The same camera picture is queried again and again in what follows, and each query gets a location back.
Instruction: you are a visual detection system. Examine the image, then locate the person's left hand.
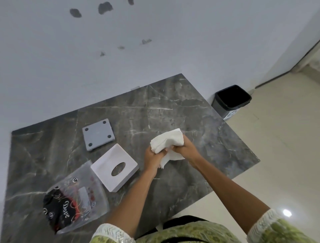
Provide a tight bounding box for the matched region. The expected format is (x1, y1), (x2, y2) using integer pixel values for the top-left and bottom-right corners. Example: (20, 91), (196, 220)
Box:
(144, 146), (168, 171)

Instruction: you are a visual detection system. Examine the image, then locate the person's right hand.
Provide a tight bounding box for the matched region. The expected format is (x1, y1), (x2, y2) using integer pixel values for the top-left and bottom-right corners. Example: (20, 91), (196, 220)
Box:
(171, 134), (202, 164)

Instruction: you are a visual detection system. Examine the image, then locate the white tissue stack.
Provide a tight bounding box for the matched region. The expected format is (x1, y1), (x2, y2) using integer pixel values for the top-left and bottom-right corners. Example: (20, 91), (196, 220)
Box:
(150, 128), (186, 169)

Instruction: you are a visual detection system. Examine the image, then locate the person's right forearm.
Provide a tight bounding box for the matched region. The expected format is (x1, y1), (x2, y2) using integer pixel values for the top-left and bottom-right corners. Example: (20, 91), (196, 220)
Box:
(192, 156), (272, 229)

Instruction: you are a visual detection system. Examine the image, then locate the person's left forearm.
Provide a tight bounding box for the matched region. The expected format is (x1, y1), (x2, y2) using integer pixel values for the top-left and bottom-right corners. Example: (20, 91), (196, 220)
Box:
(104, 167), (159, 238)

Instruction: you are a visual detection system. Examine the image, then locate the white tissue box cover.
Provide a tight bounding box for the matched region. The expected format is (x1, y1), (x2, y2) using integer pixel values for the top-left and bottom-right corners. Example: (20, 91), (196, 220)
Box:
(90, 144), (139, 193)

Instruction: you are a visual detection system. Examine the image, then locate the grey square box base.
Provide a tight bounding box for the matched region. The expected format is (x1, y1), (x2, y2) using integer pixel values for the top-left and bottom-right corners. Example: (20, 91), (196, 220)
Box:
(82, 119), (116, 152)

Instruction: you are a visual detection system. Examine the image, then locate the black waste bin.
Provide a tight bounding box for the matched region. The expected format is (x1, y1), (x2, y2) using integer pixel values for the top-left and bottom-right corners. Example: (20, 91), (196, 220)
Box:
(211, 85), (252, 119)

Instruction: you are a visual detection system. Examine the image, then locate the green patterned garment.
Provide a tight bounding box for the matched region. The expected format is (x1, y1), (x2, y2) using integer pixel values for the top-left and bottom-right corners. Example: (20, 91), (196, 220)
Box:
(90, 208), (320, 243)

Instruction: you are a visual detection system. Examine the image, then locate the clear plastic printed bag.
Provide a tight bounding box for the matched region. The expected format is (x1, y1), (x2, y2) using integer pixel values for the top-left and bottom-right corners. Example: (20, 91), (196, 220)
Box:
(42, 160), (110, 235)

